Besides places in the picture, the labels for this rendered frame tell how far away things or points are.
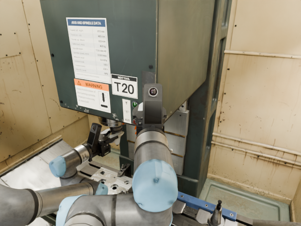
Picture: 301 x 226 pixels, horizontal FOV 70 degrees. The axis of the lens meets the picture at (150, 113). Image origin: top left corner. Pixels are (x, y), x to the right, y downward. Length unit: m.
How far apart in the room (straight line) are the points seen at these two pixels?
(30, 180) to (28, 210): 1.33
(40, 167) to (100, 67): 1.46
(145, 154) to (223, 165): 1.62
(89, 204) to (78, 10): 0.56
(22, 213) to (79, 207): 0.25
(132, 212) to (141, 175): 0.10
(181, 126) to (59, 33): 0.91
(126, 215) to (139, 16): 0.49
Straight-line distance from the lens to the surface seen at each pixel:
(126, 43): 0.67
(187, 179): 1.68
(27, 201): 0.68
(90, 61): 0.77
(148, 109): 0.50
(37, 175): 2.03
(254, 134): 1.78
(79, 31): 0.77
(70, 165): 0.95
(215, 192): 2.04
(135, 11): 0.64
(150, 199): 0.37
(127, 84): 0.69
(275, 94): 1.66
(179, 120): 1.40
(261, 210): 2.04
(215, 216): 0.97
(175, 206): 1.03
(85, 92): 0.82
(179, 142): 1.49
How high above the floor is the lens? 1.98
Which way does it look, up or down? 25 degrees down
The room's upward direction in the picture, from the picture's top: straight up
